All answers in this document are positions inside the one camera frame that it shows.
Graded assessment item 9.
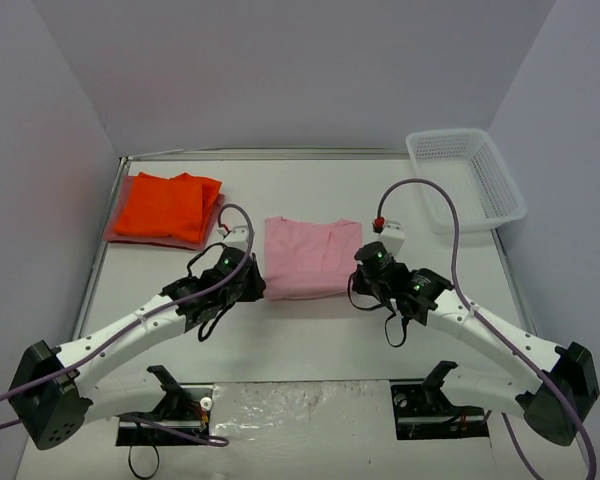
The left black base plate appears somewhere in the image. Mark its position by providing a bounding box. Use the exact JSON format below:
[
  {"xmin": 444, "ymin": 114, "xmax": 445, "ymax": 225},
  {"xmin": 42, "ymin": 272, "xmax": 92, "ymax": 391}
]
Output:
[{"xmin": 115, "ymin": 384, "xmax": 214, "ymax": 447}]

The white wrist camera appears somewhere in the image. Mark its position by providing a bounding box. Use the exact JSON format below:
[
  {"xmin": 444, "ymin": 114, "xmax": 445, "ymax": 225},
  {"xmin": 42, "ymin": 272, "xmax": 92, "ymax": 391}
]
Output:
[
  {"xmin": 377, "ymin": 221, "xmax": 405, "ymax": 257},
  {"xmin": 222, "ymin": 225, "xmax": 252, "ymax": 251}
]

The purple cable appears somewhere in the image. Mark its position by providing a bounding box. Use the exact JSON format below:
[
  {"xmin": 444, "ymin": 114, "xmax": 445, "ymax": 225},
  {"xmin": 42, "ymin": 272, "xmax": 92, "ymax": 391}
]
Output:
[
  {"xmin": 372, "ymin": 179, "xmax": 599, "ymax": 480},
  {"xmin": 0, "ymin": 202, "xmax": 255, "ymax": 448}
]

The folded orange t shirt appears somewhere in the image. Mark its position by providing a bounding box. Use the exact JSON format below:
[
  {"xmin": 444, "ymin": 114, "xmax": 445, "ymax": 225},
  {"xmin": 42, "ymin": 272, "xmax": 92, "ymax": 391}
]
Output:
[{"xmin": 113, "ymin": 171, "xmax": 224, "ymax": 245}]

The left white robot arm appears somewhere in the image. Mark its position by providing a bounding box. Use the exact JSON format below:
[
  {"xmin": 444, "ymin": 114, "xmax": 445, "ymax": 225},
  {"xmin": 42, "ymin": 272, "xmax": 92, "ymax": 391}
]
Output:
[{"xmin": 8, "ymin": 246, "xmax": 266, "ymax": 450}]

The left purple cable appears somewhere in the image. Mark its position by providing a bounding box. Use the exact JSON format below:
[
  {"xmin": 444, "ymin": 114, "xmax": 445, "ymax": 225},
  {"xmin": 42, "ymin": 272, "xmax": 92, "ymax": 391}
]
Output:
[{"xmin": 0, "ymin": 202, "xmax": 255, "ymax": 448}]

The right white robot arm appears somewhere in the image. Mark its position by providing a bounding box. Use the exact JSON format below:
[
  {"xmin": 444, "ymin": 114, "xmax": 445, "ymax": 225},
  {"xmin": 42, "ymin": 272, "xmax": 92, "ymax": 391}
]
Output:
[{"xmin": 352, "ymin": 241, "xmax": 599, "ymax": 446}]

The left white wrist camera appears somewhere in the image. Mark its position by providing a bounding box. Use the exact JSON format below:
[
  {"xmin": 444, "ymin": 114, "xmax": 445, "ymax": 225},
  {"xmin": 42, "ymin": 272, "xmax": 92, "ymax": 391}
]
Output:
[{"xmin": 222, "ymin": 225, "xmax": 252, "ymax": 251}]

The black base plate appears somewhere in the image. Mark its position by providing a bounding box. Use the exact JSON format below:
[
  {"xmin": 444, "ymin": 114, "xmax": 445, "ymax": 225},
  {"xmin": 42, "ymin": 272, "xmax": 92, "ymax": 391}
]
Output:
[
  {"xmin": 115, "ymin": 384, "xmax": 214, "ymax": 447},
  {"xmin": 390, "ymin": 380, "xmax": 489, "ymax": 441}
]

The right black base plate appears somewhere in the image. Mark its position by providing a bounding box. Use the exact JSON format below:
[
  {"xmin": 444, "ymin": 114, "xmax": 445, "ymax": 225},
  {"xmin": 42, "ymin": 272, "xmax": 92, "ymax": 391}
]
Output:
[{"xmin": 390, "ymin": 380, "xmax": 489, "ymax": 441}]

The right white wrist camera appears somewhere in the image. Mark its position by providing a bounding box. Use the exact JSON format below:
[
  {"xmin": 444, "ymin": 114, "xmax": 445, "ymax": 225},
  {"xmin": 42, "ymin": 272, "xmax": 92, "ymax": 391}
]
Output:
[{"xmin": 377, "ymin": 221, "xmax": 405, "ymax": 257}]

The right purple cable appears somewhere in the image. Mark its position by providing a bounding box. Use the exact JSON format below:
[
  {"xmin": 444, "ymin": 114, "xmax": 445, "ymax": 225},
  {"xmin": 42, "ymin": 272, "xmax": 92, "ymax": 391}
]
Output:
[{"xmin": 372, "ymin": 179, "xmax": 599, "ymax": 480}]

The white plastic basket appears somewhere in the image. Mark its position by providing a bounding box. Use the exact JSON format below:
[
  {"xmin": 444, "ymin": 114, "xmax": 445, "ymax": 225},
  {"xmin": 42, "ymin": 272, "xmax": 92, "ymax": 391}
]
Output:
[{"xmin": 405, "ymin": 128, "xmax": 527, "ymax": 233}]

